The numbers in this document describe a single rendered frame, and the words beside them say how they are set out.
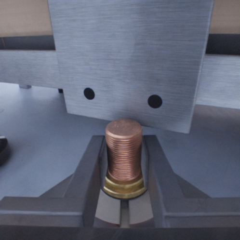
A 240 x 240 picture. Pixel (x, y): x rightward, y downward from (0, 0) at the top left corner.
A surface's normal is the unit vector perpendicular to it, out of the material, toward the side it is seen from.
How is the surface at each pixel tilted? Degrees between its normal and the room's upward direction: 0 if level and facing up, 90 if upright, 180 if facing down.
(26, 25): 90
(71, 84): 90
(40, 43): 90
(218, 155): 180
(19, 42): 90
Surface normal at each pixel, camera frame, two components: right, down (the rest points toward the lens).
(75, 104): -0.37, 0.45
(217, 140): -0.02, -0.88
